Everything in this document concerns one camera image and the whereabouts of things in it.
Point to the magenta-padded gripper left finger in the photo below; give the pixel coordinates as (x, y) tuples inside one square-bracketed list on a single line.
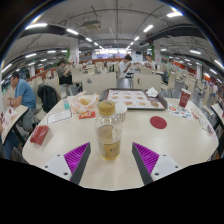
[(77, 158)]

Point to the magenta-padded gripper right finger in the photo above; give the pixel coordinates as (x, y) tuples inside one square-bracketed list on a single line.
[(146, 158)]

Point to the clear bottle with tan cap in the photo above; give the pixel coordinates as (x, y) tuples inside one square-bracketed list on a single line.
[(108, 135)]

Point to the flat round red coaster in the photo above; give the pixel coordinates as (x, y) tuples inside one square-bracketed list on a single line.
[(158, 122)]

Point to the small red sauce packet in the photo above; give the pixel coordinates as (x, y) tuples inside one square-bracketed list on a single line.
[(87, 115)]

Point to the white printed card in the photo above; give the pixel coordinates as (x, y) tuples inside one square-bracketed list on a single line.
[(59, 116)]

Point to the small clear sanitizer bottle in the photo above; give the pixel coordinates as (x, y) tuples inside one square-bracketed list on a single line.
[(66, 102)]

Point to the printed paper tray liner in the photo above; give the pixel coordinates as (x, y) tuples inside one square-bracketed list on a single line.
[(133, 98)]

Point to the small red wrapper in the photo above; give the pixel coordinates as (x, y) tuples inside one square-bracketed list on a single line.
[(195, 115)]

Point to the crumpled white napkin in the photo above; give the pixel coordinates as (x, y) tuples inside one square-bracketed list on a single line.
[(152, 92)]

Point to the black backpack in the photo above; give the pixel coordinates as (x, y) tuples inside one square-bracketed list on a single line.
[(48, 98)]

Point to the clear plastic packet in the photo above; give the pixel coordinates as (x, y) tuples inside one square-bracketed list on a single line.
[(206, 126)]

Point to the red paper cup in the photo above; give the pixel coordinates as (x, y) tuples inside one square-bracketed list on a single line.
[(184, 99)]

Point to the group of beige chairs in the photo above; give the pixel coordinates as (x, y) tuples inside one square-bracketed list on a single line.
[(100, 83)]

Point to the person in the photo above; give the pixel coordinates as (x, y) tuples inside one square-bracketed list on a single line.
[(124, 66), (62, 71), (150, 63), (25, 95)]

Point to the ceiling air conditioner unit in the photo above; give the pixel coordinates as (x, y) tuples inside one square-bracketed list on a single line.
[(91, 25)]

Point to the group of ceiling lights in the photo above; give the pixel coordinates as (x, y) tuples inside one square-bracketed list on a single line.
[(36, 25)]

